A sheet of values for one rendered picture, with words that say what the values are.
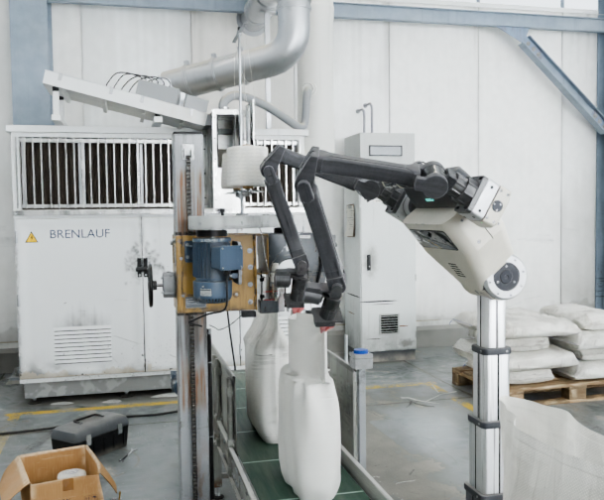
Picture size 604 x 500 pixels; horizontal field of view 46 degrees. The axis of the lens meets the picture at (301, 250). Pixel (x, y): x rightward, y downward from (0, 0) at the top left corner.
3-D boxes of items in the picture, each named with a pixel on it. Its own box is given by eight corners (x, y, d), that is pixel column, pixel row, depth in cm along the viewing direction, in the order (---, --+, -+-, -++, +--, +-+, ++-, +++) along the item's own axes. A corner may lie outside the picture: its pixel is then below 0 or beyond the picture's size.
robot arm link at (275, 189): (274, 164, 257) (272, 160, 267) (259, 169, 257) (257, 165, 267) (311, 270, 269) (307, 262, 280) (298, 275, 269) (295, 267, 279)
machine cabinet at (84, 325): (311, 386, 582) (308, 129, 572) (15, 408, 528) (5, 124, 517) (282, 358, 695) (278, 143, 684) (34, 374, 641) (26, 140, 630)
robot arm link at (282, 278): (306, 261, 269) (304, 255, 277) (277, 260, 267) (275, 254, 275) (304, 291, 272) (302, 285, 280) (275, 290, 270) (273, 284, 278)
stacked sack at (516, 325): (584, 337, 520) (584, 317, 520) (502, 342, 505) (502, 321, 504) (550, 328, 562) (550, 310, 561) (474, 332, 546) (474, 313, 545)
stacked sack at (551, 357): (582, 369, 523) (582, 349, 523) (503, 376, 505) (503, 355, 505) (547, 358, 564) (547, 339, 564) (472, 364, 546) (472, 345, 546)
